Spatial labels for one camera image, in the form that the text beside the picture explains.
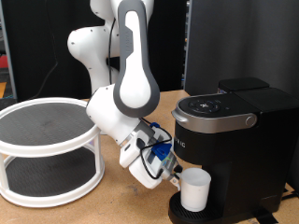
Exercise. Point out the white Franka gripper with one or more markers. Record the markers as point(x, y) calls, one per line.
point(143, 174)

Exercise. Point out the black Keurig coffee machine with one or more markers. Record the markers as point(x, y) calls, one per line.
point(249, 155)

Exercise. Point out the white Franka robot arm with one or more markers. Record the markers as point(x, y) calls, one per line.
point(134, 77)

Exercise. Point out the clear plastic water container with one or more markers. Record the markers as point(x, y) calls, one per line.
point(220, 90)

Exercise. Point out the grey metal rack edge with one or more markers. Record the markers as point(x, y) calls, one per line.
point(186, 46)

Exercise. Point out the white two tier turntable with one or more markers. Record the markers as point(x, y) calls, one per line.
point(46, 149)

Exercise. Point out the black backdrop curtain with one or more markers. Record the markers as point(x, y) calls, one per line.
point(37, 46)

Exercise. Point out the yellow wooden board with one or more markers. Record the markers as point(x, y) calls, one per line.
point(2, 90)

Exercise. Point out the small red object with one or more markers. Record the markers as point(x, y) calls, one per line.
point(3, 61)

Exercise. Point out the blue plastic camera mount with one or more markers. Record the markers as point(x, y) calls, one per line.
point(162, 151)

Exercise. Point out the grey metal post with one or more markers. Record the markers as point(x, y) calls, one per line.
point(8, 46)

